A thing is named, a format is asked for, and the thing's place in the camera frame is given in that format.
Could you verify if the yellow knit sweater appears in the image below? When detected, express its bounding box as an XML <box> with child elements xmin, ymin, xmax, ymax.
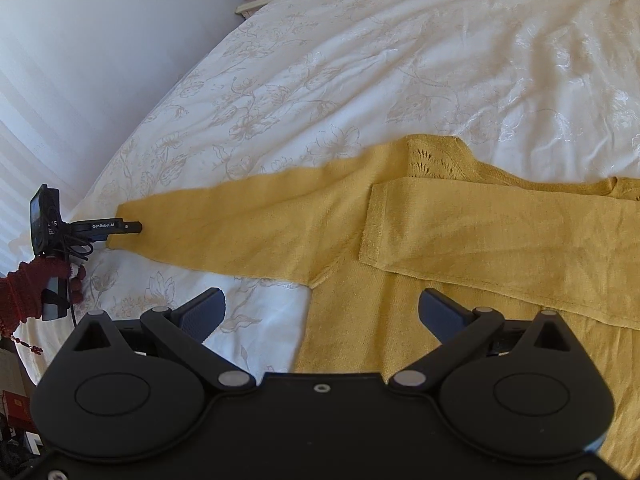
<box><xmin>107</xmin><ymin>134</ymin><xmax>639</xmax><ymax>474</ymax></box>

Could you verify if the left hand red glove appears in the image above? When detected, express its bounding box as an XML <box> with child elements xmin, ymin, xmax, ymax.
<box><xmin>0</xmin><ymin>257</ymin><xmax>86</xmax><ymax>337</ymax></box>

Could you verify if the cream left nightstand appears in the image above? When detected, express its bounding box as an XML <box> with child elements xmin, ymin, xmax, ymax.
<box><xmin>234</xmin><ymin>0</ymin><xmax>273</xmax><ymax>20</ymax></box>

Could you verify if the white floral bedspread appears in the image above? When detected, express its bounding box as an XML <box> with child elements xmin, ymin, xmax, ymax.
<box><xmin>8</xmin><ymin>0</ymin><xmax>640</xmax><ymax>386</ymax></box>

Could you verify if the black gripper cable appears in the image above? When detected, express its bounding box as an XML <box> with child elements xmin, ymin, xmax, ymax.
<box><xmin>49</xmin><ymin>231</ymin><xmax>97</xmax><ymax>331</ymax></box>

